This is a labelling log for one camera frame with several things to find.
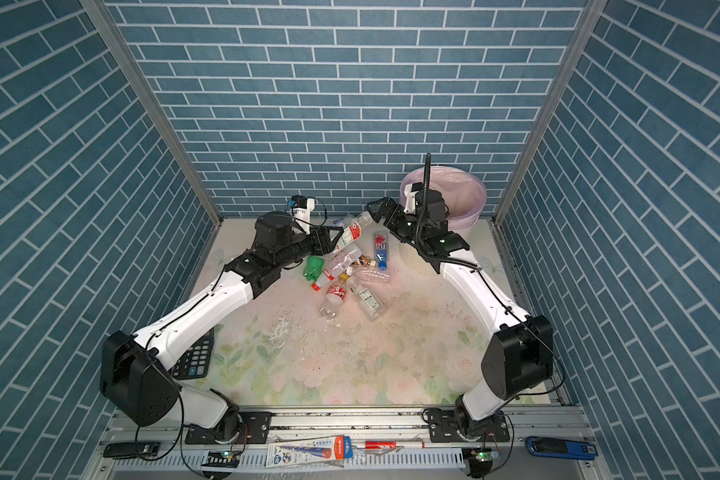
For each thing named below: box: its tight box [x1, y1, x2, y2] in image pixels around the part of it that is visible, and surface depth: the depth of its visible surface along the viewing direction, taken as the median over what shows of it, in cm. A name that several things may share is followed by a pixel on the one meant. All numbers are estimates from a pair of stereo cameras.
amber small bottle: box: [353, 255, 376, 267], surface depth 106 cm
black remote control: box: [103, 442, 161, 457], surface depth 70 cm
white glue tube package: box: [266, 436, 354, 468], surface depth 71 cm
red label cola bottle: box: [319, 279, 347, 318], surface depth 97 cm
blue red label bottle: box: [373, 230, 389, 271], surface depth 107 cm
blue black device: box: [525, 436, 598, 461], surface depth 70 cm
